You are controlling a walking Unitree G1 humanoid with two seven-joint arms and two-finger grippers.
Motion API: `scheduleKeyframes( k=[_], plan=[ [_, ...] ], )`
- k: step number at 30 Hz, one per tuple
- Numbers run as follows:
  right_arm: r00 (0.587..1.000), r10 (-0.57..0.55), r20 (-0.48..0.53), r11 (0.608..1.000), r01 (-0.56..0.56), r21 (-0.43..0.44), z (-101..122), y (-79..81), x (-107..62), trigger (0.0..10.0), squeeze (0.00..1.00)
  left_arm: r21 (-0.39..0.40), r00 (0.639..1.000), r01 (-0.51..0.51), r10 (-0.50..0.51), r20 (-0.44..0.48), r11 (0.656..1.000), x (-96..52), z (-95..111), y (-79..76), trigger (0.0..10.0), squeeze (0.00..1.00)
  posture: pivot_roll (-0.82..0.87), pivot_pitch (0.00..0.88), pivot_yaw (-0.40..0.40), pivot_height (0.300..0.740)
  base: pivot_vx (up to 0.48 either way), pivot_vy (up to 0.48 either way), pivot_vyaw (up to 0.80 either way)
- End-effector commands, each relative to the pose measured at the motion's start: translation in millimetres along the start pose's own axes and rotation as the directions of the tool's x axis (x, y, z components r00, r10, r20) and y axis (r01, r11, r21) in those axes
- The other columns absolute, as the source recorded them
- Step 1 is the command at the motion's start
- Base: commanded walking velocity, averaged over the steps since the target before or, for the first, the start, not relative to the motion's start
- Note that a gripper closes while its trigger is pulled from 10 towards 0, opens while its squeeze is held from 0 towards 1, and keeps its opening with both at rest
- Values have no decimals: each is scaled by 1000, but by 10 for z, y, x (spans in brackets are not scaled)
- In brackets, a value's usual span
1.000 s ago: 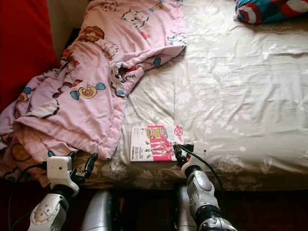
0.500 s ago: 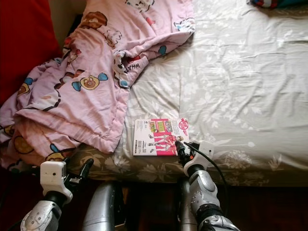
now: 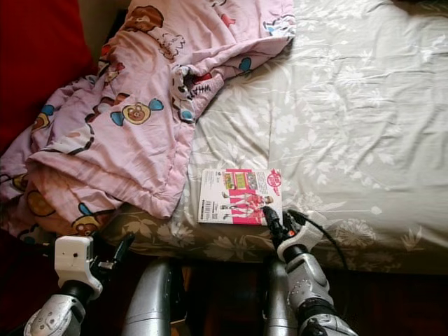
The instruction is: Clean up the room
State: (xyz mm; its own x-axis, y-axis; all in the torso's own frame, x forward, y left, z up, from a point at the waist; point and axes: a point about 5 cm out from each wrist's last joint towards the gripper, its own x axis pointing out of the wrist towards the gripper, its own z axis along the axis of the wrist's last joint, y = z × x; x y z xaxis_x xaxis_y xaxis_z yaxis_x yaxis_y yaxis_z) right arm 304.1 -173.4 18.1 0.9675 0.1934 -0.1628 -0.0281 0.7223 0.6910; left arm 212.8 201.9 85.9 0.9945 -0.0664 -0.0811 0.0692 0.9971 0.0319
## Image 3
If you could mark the pink and white magazine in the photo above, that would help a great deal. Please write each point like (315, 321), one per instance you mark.
(234, 196)

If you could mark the bed with grey floral sheet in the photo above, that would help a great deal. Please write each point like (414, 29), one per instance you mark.
(357, 119)

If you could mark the large red cushion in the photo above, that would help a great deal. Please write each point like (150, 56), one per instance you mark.
(42, 56)

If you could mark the pink cartoon print blanket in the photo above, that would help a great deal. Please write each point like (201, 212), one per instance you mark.
(140, 140)

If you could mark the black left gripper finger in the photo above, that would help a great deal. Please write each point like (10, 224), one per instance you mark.
(124, 246)

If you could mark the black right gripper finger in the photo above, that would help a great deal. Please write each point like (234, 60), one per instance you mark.
(273, 220)

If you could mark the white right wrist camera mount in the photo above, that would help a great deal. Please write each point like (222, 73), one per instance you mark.
(311, 236)

